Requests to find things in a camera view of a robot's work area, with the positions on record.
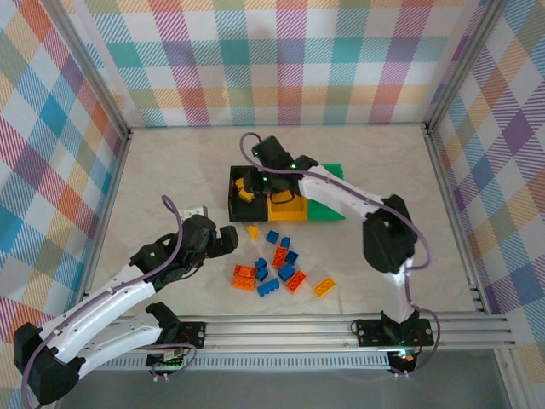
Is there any yellow long lego brick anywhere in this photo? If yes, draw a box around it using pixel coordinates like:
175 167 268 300
313 276 337 298

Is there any aluminium frame post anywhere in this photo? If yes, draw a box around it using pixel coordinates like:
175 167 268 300
424 0 510 134
44 0 132 141

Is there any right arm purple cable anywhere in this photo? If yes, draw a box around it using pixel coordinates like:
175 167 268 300
240 132 442 378

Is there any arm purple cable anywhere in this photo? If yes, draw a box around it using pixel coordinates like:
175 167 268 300
240 132 442 378
19 194 199 409

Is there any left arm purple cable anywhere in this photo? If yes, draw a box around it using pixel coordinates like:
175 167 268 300
19 194 199 409

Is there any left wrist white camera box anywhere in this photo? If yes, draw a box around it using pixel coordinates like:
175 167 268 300
181 205 210 221

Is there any yellow plastic bin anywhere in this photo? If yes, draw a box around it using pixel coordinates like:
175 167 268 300
267 193 310 222

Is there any grey slotted cable duct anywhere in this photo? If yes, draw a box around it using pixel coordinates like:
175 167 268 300
91 355 393 372

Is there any aluminium front mounting rail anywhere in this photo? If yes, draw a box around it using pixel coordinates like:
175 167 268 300
83 313 517 355

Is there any green plastic bin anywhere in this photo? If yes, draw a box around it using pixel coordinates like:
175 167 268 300
306 163 347 222

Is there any black plastic bin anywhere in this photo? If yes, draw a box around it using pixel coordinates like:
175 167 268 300
228 164 270 223

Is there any aluminium side rail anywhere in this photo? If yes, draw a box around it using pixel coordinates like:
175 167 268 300
423 123 491 316
78 127 134 299

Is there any blue long lego brick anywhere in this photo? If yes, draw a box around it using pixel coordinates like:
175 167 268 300
256 278 281 298

